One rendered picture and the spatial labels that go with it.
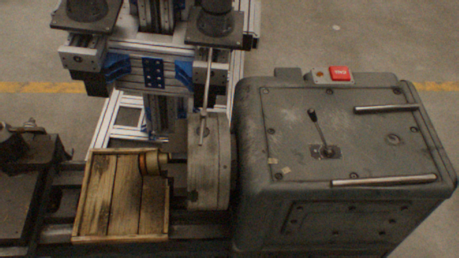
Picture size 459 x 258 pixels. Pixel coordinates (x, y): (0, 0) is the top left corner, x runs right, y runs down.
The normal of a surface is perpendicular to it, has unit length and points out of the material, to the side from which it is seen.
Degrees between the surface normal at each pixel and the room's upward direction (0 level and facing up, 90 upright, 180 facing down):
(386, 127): 0
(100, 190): 0
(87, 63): 90
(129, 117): 0
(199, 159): 33
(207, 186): 62
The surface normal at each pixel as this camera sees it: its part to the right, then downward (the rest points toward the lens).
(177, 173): 0.06, -0.79
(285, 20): 0.07, -0.61
